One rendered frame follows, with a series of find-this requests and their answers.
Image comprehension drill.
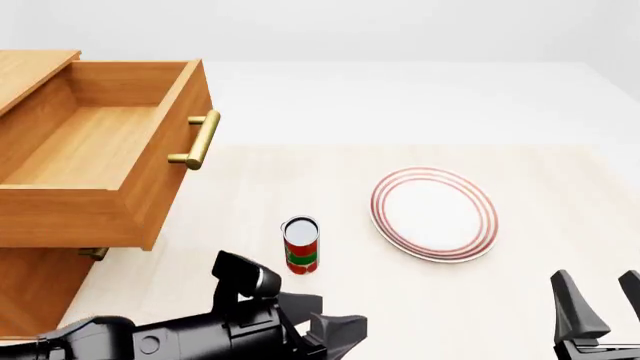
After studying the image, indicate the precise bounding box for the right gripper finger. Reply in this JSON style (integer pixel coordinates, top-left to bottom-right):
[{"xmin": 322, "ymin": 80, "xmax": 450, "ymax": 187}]
[
  {"xmin": 617, "ymin": 269, "xmax": 640, "ymax": 324},
  {"xmin": 549, "ymin": 268, "xmax": 613, "ymax": 343}
]

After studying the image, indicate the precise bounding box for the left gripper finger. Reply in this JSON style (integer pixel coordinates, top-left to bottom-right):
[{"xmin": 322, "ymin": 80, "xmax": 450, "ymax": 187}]
[
  {"xmin": 299, "ymin": 312, "xmax": 369, "ymax": 360},
  {"xmin": 277, "ymin": 291, "xmax": 325, "ymax": 328}
]

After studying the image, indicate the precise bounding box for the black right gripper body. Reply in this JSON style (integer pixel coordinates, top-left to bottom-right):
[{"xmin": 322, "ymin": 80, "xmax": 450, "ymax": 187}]
[{"xmin": 552, "ymin": 336, "xmax": 640, "ymax": 360}]

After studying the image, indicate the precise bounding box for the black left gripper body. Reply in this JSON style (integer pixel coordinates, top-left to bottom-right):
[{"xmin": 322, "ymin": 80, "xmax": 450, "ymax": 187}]
[{"xmin": 272, "ymin": 302, "xmax": 313, "ymax": 360}]

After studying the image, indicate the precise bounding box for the wooden cabinet drawer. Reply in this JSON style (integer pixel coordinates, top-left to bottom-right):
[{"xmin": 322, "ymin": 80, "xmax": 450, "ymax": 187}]
[{"xmin": 0, "ymin": 58, "xmax": 215, "ymax": 252}]

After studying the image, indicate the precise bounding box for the wooden cabinet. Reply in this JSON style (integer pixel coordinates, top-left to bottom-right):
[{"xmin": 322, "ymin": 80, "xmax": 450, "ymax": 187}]
[{"xmin": 0, "ymin": 49, "xmax": 98, "ymax": 341}]

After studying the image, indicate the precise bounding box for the red and green tin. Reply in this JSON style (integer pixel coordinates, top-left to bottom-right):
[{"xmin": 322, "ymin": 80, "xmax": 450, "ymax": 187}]
[{"xmin": 279, "ymin": 215, "xmax": 321, "ymax": 276}]

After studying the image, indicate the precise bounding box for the white plate with red rings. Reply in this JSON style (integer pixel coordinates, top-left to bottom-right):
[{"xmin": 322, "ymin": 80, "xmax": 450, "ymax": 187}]
[{"xmin": 368, "ymin": 165, "xmax": 500, "ymax": 264}]

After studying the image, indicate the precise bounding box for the brass drawer handle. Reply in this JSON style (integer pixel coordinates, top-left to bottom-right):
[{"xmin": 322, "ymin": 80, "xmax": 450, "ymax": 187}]
[
  {"xmin": 167, "ymin": 108, "xmax": 222, "ymax": 172},
  {"xmin": 77, "ymin": 246, "xmax": 110, "ymax": 263}
]

